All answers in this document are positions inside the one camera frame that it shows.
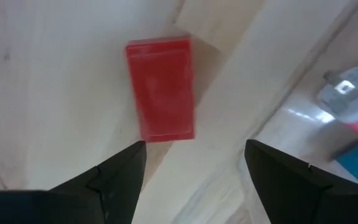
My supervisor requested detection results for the red white wall charger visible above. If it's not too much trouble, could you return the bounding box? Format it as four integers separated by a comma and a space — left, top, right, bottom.
317, 66, 358, 141

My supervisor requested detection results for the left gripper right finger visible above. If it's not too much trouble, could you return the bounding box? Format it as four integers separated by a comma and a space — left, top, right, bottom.
244, 139, 358, 224

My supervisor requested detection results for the small red box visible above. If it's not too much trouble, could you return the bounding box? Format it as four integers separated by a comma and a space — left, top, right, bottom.
124, 35, 196, 144

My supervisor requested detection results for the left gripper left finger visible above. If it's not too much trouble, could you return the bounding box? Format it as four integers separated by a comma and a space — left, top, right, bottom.
0, 139, 147, 224

